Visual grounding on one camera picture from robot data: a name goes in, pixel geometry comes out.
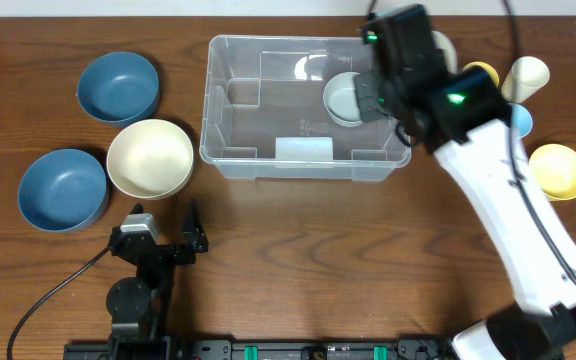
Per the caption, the grey small bowl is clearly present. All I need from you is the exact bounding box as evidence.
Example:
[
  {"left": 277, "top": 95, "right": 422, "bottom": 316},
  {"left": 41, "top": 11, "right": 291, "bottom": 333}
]
[{"left": 323, "top": 72, "right": 363, "bottom": 128}]

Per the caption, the yellow cup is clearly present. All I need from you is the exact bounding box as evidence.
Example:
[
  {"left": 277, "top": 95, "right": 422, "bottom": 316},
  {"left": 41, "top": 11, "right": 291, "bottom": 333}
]
[{"left": 463, "top": 61, "right": 500, "bottom": 87}]

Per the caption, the white small bowl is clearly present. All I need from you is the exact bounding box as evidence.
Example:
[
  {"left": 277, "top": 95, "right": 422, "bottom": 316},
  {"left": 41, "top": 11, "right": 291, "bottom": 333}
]
[{"left": 432, "top": 30, "right": 458, "bottom": 74}]

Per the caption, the light blue cup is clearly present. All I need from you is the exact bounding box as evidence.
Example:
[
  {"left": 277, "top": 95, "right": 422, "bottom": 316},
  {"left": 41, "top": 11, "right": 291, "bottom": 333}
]
[{"left": 512, "top": 103, "right": 533, "bottom": 138}]

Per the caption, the yellow small bowl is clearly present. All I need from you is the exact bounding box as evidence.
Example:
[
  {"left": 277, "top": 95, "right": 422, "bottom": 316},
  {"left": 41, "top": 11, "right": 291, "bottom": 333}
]
[{"left": 529, "top": 144, "right": 576, "bottom": 201}]

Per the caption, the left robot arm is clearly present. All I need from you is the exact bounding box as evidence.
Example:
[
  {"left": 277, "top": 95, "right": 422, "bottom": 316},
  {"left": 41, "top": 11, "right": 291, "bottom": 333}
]
[{"left": 106, "top": 202, "right": 209, "bottom": 341}]

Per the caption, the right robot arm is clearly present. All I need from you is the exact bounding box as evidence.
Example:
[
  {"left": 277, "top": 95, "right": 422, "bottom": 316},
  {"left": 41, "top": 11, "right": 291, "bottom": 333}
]
[{"left": 354, "top": 4, "right": 576, "bottom": 359}]

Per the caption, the clear plastic storage container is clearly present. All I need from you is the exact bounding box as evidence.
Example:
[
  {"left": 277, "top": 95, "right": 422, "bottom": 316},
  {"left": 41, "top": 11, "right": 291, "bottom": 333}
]
[{"left": 199, "top": 35, "right": 411, "bottom": 182}]

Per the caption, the cream large bowl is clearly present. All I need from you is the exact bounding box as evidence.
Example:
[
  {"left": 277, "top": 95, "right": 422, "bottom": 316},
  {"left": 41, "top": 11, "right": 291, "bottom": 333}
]
[{"left": 106, "top": 119, "right": 194, "bottom": 200}]

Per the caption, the dark blue bowl near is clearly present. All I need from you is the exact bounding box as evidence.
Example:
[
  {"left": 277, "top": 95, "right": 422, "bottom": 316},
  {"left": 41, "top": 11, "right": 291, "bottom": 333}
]
[{"left": 18, "top": 149, "right": 110, "bottom": 232}]

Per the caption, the dark blue bowl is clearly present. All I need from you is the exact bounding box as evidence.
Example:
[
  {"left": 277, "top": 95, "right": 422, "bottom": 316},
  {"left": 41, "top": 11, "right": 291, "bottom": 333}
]
[
  {"left": 76, "top": 52, "right": 160, "bottom": 128},
  {"left": 18, "top": 149, "right": 110, "bottom": 232}
]

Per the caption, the cream cup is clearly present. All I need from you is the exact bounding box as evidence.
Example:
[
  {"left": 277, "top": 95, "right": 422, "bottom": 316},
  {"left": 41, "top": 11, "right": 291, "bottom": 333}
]
[{"left": 501, "top": 56, "right": 550, "bottom": 103}]

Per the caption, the dark blue bowl far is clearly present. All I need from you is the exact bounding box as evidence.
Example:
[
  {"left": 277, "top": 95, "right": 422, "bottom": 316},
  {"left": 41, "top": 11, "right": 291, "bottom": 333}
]
[{"left": 76, "top": 52, "right": 160, "bottom": 128}]

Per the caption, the left black cable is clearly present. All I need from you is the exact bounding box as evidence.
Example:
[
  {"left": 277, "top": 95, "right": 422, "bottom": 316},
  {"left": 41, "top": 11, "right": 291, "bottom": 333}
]
[{"left": 6, "top": 244, "right": 115, "bottom": 360}]

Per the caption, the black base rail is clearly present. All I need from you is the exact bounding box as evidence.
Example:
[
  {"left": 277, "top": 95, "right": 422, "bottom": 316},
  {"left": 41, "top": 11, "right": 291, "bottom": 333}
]
[{"left": 63, "top": 337, "right": 456, "bottom": 360}]

